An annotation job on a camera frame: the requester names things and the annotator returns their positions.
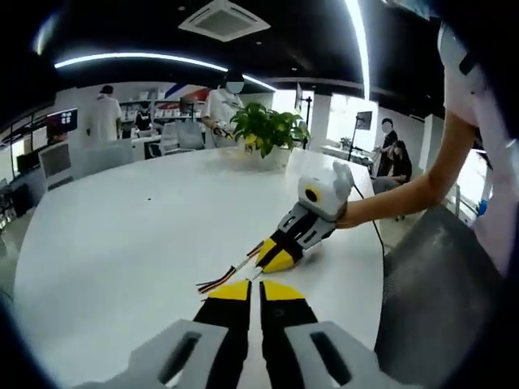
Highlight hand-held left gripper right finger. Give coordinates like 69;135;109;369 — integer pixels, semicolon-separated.
259;280;401;389

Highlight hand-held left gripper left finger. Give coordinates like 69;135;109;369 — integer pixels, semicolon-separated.
121;279;253;389

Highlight JST connector red black wires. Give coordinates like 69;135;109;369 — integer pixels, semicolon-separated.
195;261;249;303

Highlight monitor on tripod stand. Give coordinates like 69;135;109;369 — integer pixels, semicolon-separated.
347;110;373;163

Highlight green potted plant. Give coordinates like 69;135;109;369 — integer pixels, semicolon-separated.
229;101;312;173

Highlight grey office chair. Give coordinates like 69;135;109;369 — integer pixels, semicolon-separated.
175;120;205;154

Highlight grey mesh chair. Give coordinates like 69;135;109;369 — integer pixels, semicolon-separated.
372;204;508;380

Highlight curved ceiling light strip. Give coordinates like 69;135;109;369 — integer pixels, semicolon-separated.
54;51;277;91
344;0;372;100

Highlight person in white shirt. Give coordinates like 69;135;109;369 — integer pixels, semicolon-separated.
436;18;519;280

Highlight white office chair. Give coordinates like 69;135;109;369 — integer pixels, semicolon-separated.
38;141;77;192
79;139;135;178

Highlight ceiling air vent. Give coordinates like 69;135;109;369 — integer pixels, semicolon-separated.
177;0;272;42

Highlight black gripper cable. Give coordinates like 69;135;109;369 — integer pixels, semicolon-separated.
351;182;385;249

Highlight wall display screen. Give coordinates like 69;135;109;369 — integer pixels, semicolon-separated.
45;108;79;131

